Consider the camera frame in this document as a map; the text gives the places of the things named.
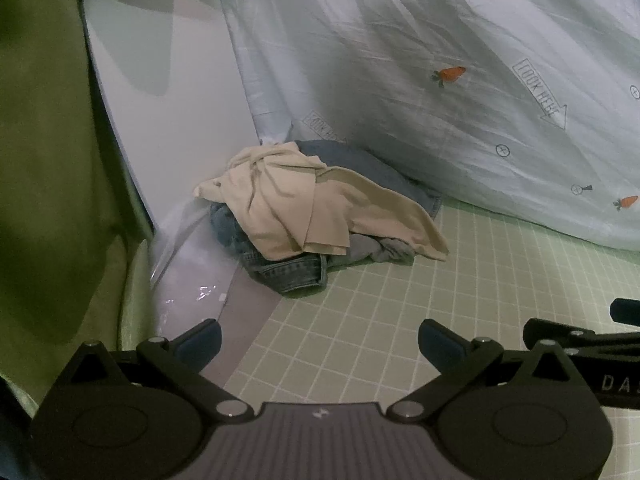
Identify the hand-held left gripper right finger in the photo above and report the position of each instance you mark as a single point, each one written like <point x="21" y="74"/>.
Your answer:
<point x="440" y="345"/>

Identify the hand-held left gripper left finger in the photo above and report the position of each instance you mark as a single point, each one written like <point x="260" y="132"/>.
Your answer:
<point x="200" y="342"/>

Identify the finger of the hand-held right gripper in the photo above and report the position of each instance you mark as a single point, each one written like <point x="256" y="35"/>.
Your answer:
<point x="600" y="340"/>
<point x="627" y="311"/>

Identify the beige shirt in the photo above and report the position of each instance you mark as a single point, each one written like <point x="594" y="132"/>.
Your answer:
<point x="285" y="200"/>

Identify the clear plastic film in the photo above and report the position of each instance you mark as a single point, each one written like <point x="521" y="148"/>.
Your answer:
<point x="185" y="245"/>

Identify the grey garment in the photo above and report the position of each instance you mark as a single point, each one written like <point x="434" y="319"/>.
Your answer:
<point x="385" y="252"/>

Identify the blue jeans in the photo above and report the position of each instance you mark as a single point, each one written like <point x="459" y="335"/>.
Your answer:
<point x="287" y="272"/>

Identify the white bed board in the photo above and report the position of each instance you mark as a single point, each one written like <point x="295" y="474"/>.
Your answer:
<point x="165" y="110"/>

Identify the green curtain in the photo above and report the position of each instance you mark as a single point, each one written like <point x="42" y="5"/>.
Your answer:
<point x="45" y="160"/>

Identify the carrot print light blue duvet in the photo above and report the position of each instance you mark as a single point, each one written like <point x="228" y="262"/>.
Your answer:
<point x="425" y="35"/>

